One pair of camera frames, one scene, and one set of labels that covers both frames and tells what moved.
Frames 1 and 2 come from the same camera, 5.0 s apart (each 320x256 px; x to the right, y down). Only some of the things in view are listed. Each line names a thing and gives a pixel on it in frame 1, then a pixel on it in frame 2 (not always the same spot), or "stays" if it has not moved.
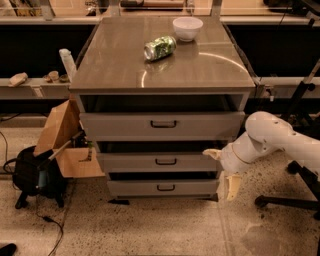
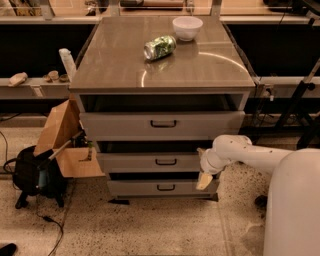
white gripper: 230,160 -> 208,162
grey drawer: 156,163 stays
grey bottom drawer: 202,188 stays
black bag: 38,175 stays
